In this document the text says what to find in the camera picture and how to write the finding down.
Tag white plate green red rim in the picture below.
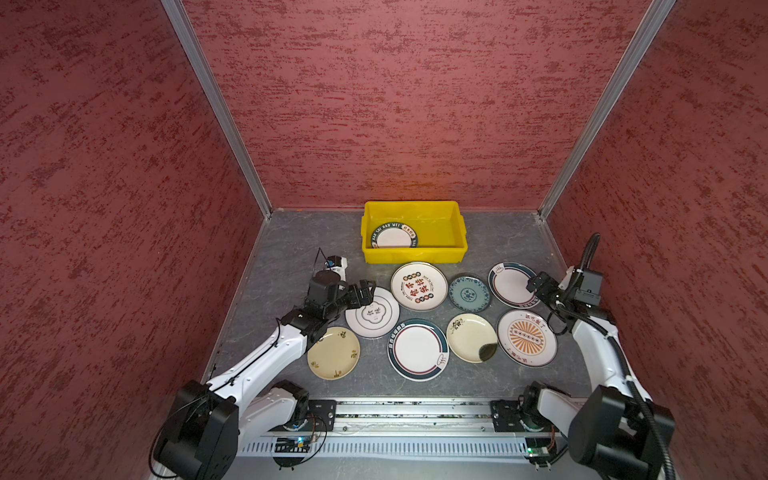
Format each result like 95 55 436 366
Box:
488 262 540 309

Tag white plate green lettered rim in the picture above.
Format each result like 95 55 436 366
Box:
370 222 418 248

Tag cream plate small flowers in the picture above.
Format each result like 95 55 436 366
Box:
307 327 361 381

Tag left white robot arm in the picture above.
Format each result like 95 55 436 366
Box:
148 257 376 479

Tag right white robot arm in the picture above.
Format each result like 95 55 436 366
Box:
519 270 677 479

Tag yellow plastic bin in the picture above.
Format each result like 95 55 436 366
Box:
360 201 468 264

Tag white plate quatrefoil outline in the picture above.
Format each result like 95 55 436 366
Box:
345 287 400 339

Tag white plate orange sunburst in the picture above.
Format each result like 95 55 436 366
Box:
497 310 558 368

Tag white plate red characters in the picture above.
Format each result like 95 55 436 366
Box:
390 262 448 311

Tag small teal patterned plate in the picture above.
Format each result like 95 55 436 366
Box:
448 275 491 313

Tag large white plate green rim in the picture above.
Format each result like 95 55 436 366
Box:
387 319 450 382

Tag cream plate dark brush mark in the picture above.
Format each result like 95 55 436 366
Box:
446 313 498 364

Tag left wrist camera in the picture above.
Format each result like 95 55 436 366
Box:
325 255 348 281

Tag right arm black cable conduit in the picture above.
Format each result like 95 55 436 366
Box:
548 232 677 480

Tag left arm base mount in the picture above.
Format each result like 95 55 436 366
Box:
295 399 338 433

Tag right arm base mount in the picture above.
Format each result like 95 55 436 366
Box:
489 400 542 433

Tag aluminium mounting rail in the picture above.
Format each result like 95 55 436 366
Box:
238 398 570 466

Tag right aluminium corner post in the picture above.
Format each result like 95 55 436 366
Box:
538 0 676 222

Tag aluminium corner post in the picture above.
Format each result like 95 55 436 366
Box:
161 0 273 220
538 0 676 222

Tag left aluminium corner post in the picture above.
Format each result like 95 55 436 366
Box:
161 0 273 220

